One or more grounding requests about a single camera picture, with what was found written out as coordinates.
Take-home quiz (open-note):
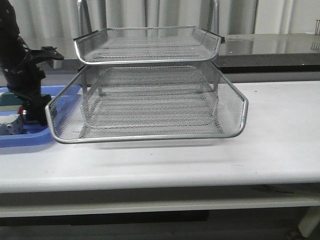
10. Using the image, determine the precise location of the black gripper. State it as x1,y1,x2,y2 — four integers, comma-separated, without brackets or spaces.
3,46,64,126

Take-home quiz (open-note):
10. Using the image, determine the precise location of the red emergency push button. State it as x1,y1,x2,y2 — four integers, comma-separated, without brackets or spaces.
17,105,27,120

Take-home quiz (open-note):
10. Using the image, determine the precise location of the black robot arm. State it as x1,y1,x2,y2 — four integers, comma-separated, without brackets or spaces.
0,0,64,126

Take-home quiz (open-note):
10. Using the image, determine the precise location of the silver mesh tiered rack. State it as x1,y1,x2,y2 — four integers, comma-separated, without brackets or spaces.
44,0,250,145

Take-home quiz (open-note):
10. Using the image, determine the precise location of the white circuit breaker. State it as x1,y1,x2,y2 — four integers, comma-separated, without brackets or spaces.
0,114,24,136

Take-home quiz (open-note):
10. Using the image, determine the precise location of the blue plastic tray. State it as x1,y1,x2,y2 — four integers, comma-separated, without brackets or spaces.
0,84,83,148

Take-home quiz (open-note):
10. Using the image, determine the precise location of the green terminal block component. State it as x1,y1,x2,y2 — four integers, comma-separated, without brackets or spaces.
0,91,30,116

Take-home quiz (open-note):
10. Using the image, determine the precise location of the grey stone counter ledge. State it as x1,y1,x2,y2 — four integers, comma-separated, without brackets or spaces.
39,33,320,76

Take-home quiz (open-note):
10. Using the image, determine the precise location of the white table leg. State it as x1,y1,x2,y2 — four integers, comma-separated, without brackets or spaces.
298,206,320,238

